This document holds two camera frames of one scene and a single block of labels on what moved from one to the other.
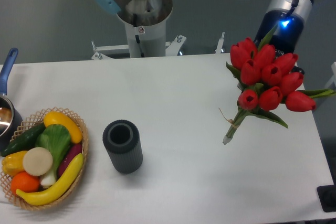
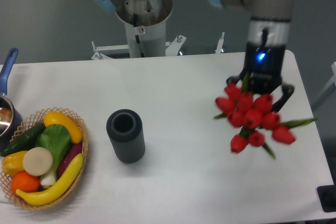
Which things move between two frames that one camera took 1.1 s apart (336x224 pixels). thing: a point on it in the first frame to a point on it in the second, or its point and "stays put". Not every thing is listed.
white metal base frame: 101,50 stays put
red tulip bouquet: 269,80 to 250,116
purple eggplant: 74,149 stays put
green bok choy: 57,139 stays put
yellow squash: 56,117 stays put
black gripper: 286,34 to 265,63
